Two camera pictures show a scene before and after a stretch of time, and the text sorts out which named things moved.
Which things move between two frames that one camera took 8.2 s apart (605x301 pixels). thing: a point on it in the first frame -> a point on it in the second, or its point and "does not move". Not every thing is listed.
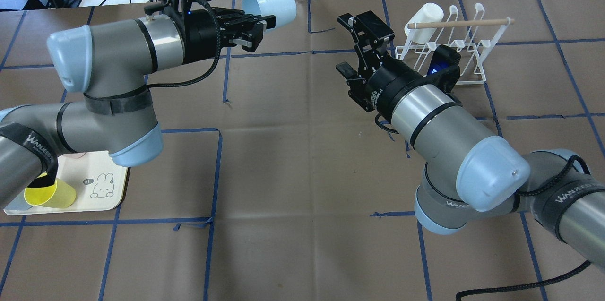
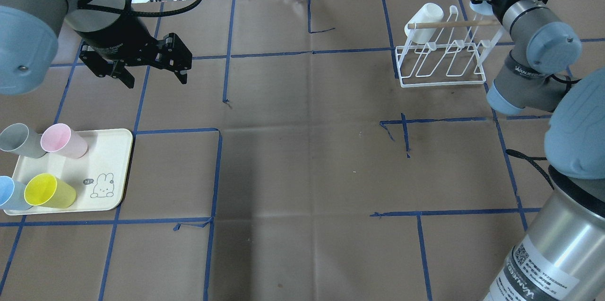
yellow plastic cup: (60, 195) does not move
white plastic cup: (427, 12) does not move
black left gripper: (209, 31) -> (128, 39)
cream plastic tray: (99, 184) does not move
